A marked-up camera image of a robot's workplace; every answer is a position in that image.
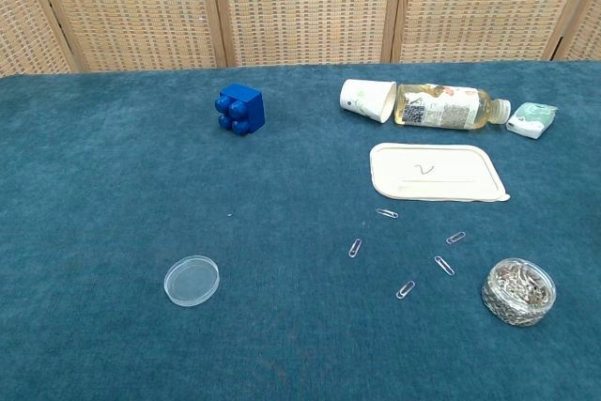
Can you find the silver paper clip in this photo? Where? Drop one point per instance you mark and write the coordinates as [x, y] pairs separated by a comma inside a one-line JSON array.
[[387, 213], [355, 248], [455, 237], [444, 265], [405, 289]]

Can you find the white rectangular tray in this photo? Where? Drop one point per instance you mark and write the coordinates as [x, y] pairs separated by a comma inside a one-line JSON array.
[[436, 185]]

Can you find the blue plastic building block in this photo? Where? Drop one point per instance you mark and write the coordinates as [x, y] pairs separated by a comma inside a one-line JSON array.
[[246, 105]]

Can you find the white paper cup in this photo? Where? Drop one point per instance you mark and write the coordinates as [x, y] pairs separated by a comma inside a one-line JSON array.
[[364, 98]]

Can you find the clear round plastic lid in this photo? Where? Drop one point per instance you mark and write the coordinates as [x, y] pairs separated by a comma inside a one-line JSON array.
[[191, 281]]

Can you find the blue velvet tablecloth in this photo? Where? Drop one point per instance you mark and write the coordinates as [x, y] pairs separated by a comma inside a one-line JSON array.
[[141, 185]]

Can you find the plastic bottle with yellow liquid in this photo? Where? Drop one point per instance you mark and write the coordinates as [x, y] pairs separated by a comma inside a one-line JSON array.
[[446, 107]]

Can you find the woven rattan screen panel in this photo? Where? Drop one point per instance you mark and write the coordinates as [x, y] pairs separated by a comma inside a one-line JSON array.
[[305, 6], [131, 6], [483, 6], [19, 20], [587, 30]]

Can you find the green white tissue pack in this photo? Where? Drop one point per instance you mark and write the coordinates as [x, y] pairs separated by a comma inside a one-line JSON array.
[[530, 119]]

